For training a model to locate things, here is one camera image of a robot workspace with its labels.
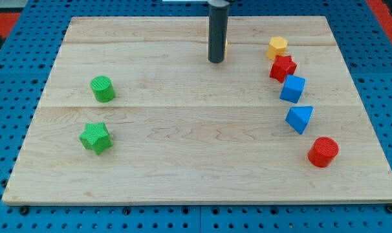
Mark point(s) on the yellow heart block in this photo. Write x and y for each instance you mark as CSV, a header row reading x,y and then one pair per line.
x,y
226,49

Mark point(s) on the yellow hexagon block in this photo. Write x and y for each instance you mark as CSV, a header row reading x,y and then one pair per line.
x,y
276,47

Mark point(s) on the light wooden board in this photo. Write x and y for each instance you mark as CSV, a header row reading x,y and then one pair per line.
x,y
186,131

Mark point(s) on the green cylinder block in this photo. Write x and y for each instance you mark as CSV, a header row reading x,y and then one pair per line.
x,y
102,89

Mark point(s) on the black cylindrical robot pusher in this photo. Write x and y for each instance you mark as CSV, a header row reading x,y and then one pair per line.
x,y
218,21

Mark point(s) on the blue cube block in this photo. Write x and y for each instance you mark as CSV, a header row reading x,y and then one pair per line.
x,y
292,88

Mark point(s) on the red star block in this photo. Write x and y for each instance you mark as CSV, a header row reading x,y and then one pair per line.
x,y
282,67

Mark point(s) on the blue triangle block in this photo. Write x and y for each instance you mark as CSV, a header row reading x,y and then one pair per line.
x,y
298,117

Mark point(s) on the green star block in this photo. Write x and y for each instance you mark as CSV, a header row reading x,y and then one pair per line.
x,y
96,137

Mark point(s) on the red cylinder block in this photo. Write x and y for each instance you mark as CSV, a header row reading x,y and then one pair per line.
x,y
323,151

